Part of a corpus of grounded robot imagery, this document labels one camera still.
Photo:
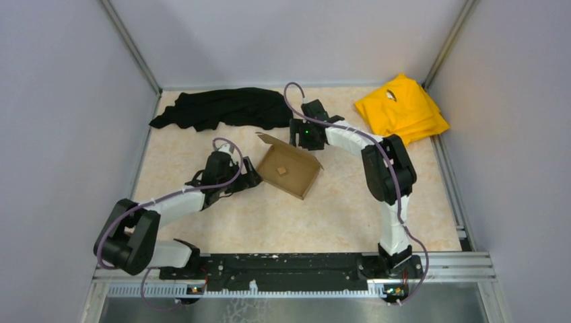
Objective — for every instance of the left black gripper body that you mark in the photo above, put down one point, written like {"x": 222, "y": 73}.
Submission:
{"x": 242, "y": 181}

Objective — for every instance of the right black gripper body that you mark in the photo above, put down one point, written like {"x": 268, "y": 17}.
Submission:
{"x": 305, "y": 135}

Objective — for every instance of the brown cardboard paper box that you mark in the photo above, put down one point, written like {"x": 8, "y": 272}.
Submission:
{"x": 303, "y": 168}

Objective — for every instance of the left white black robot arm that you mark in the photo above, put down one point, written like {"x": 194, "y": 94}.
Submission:
{"x": 129, "y": 239}

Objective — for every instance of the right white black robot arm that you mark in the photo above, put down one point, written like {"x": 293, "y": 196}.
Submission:
{"x": 388, "y": 170}

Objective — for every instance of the black cloth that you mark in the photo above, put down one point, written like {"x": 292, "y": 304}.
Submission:
{"x": 246, "y": 106}

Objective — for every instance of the yellow folded cloth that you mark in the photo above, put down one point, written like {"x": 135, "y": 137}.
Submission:
{"x": 402, "y": 107}

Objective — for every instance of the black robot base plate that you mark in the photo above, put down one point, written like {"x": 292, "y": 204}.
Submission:
{"x": 295, "y": 272}

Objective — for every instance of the right aluminium corner post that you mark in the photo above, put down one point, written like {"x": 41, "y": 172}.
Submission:
{"x": 450, "y": 41}

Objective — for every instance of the aluminium corner post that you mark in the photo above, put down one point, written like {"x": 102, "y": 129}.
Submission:
{"x": 130, "y": 44}
{"x": 450, "y": 41}

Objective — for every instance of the left aluminium corner post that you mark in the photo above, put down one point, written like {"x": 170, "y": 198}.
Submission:
{"x": 130, "y": 44}

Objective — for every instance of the aluminium frame rail front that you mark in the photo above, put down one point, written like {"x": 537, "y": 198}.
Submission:
{"x": 439, "y": 267}

